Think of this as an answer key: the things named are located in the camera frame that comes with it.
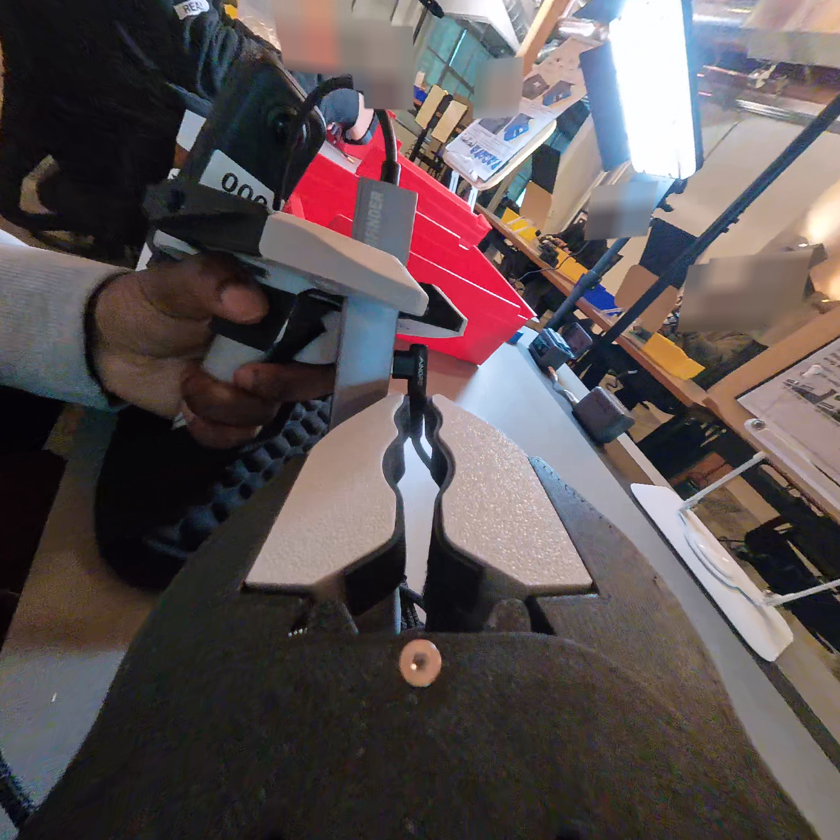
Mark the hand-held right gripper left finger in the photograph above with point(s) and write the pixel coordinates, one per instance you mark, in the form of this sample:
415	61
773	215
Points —
328	512

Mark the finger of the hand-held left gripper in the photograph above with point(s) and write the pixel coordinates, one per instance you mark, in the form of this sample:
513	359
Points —
328	262
426	326

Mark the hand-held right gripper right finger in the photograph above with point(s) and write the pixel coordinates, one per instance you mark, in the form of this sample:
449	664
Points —
512	525

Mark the grey usb hub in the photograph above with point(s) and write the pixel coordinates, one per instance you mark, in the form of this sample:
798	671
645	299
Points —
384	223

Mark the person's left forearm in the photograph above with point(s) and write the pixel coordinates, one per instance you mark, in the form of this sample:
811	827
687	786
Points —
46	315

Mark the person's left hand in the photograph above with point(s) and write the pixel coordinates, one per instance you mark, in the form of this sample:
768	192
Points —
151	328

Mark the red plastic bin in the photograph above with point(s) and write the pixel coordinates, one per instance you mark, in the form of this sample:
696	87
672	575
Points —
433	187
472	308
453	231

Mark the small blue-grey device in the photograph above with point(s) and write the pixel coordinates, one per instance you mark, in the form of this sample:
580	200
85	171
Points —
548	348

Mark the grey charger box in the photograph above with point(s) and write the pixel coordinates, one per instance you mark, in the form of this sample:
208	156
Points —
604	417

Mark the dark foam pad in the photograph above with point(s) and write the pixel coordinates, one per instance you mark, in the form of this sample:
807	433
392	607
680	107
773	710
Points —
164	525

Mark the blue storage bin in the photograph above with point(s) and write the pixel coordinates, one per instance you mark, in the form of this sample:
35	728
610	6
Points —
598	297

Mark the wooden workbench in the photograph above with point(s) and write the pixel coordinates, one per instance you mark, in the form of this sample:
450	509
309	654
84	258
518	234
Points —
617	334

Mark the white poster stand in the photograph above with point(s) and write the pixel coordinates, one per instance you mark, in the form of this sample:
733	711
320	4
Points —
722	577

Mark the yellow storage bin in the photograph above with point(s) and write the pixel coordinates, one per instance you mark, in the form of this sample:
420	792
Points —
676	358

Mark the wooden backing board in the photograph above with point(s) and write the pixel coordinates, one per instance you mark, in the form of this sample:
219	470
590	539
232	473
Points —
728	387

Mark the black light stand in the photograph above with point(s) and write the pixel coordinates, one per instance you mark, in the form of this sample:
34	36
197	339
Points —
722	216

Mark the led light panel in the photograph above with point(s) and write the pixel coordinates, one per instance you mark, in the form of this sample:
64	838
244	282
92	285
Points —
656	85

